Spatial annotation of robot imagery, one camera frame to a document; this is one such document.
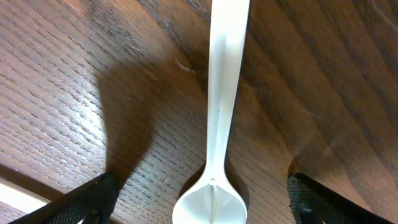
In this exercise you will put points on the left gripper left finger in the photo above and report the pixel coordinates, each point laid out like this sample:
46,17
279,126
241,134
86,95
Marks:
92,202

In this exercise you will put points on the white spoon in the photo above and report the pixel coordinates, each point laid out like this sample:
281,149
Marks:
212,198

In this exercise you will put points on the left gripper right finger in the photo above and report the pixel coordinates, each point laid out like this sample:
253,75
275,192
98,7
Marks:
312,202

